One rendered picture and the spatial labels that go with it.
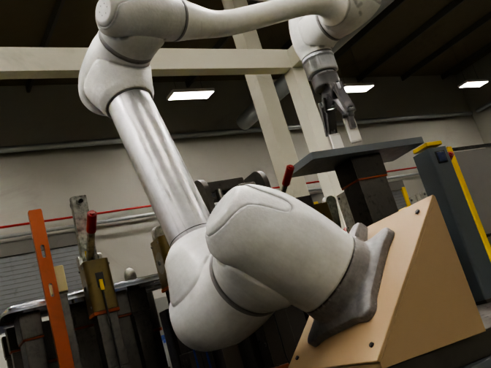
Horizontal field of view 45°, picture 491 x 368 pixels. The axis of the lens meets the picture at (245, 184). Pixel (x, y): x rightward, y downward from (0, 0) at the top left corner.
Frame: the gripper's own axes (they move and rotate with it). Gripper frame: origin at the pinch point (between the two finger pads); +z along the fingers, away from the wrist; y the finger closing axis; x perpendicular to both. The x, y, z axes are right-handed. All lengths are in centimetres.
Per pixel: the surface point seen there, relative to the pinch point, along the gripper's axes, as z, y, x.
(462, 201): 22.6, 2.9, -28.3
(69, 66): -211, 329, 61
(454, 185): 17.6, 2.8, -27.8
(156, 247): 15, 0, 56
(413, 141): 4.4, -3.5, -17.0
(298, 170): 5.3, -3.7, 16.8
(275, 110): -284, 718, -243
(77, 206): 1, -2, 71
